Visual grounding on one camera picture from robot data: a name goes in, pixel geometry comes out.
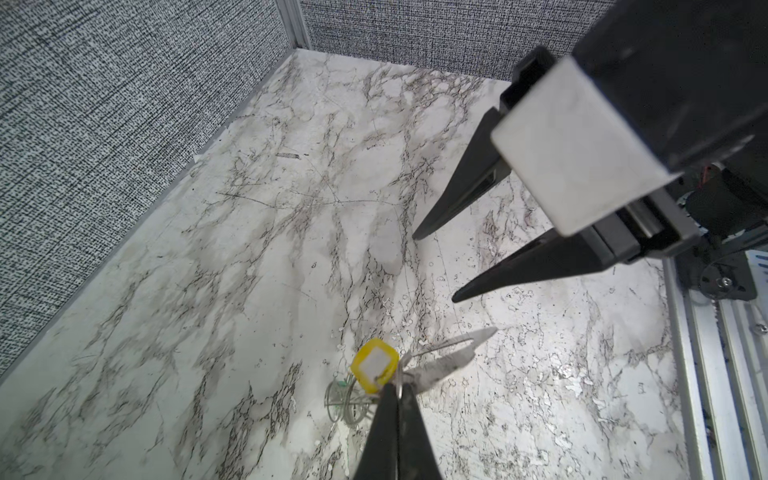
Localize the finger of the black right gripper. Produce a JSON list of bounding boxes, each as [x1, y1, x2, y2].
[[412, 108, 511, 241]]

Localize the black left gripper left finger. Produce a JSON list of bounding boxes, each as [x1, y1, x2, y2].
[[353, 384, 398, 480]]

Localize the aluminium corner post left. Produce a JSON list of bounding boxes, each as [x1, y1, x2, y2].
[[275, 0, 313, 50]]

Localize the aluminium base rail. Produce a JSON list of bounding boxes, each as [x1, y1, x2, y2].
[[663, 250, 767, 479]]

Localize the silver keyring with rings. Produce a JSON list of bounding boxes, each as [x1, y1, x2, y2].
[[324, 375, 378, 427]]

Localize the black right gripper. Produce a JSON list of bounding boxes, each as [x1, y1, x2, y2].
[[451, 44, 768, 304]]

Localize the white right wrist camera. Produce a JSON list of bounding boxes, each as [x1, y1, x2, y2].
[[491, 1, 767, 236]]

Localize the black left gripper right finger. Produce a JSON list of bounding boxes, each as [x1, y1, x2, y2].
[[398, 384, 443, 480]]

